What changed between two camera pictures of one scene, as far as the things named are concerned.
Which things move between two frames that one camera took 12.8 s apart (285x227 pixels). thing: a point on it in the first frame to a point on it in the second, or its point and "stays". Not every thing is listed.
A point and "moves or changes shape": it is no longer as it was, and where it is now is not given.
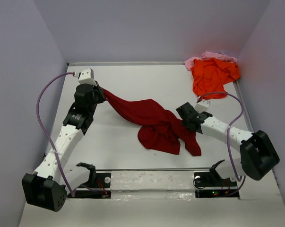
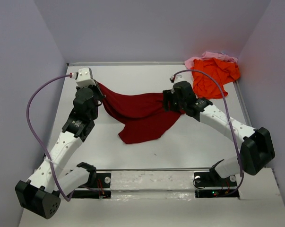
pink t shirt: [188, 63] stays
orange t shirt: [210, 74] stays
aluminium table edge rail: [125, 64] stays
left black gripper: [96, 88] stays
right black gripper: [194, 109] to [168, 95]
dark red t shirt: [162, 130] moves or changes shape
